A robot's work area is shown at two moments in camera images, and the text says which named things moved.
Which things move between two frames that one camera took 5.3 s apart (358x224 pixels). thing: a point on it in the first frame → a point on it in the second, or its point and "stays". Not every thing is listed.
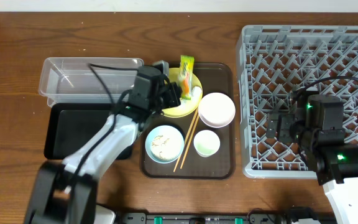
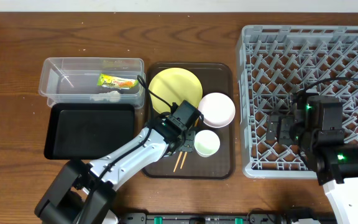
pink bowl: x=216 y=110 stays
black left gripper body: x=169 y=98 → x=189 y=142
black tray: x=69 y=125 stays
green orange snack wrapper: x=186 y=75 → x=109 y=80
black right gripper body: x=285 y=119 stays
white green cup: x=206 y=143 stays
